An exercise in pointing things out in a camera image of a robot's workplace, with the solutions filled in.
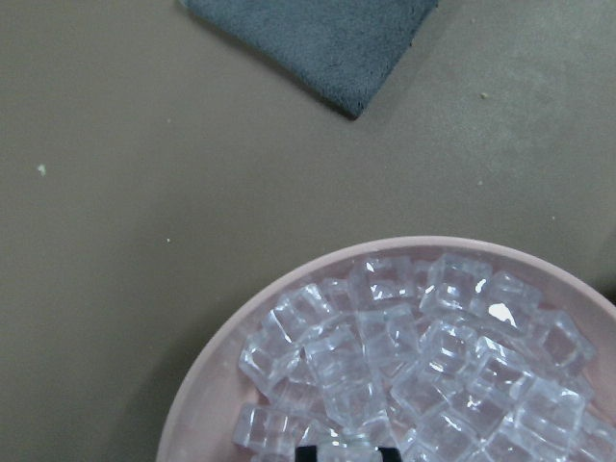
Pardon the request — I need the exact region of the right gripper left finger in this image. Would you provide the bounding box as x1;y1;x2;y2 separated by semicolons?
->
295;445;319;462

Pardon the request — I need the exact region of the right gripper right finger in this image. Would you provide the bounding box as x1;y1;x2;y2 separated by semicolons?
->
376;447;400;462

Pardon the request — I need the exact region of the pile of clear ice cubes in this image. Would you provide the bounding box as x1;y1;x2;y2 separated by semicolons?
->
233;253;615;461

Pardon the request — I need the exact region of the pink bowl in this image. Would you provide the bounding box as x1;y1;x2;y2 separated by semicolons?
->
156;236;615;461

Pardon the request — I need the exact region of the grey folded cloth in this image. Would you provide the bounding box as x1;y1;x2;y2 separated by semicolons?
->
183;0;438;117

